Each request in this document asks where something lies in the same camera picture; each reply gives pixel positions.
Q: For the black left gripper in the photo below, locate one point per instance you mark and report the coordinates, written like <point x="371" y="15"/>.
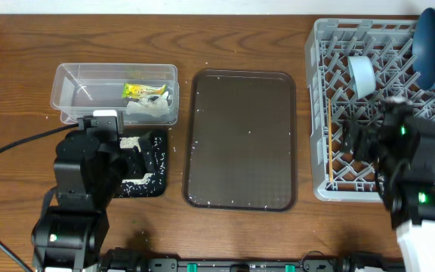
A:
<point x="132" y="171"/>

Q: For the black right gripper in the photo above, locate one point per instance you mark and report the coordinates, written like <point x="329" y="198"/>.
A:
<point x="367" y="134"/>

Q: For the white tissue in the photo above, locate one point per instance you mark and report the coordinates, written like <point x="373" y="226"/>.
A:
<point x="154" y="105"/>

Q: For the green yellow snack wrapper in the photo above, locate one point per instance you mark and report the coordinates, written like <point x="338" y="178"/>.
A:
<point x="135" y="91"/>

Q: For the wooden chopstick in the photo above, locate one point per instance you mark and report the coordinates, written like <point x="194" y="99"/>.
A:
<point x="330" y="139"/>

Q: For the small bowl of rice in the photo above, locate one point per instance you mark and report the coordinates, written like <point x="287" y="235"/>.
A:
<point x="362" y="74"/>

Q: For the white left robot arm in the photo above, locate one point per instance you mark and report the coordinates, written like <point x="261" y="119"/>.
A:
<point x="69" y="236"/>

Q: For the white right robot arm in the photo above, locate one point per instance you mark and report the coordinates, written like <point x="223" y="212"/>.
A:
<point x="402" y="150"/>

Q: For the grey dishwasher rack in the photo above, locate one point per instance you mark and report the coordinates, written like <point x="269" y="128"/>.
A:
<point x="388" y="44"/>

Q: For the black plastic bin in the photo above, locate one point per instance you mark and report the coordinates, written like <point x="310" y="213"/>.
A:
<point x="96" y="165"/>

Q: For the pile of white rice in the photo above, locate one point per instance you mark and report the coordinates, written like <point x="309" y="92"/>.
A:
<point x="152" y="184"/>

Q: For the clear plastic bin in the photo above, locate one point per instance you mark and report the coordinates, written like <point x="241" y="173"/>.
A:
<point x="81" y="88"/>

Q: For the dark brown serving tray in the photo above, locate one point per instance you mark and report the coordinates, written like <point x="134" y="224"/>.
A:
<point x="241" y="146"/>

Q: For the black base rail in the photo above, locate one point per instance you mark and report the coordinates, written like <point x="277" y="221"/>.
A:
<point x="313" y="261"/>

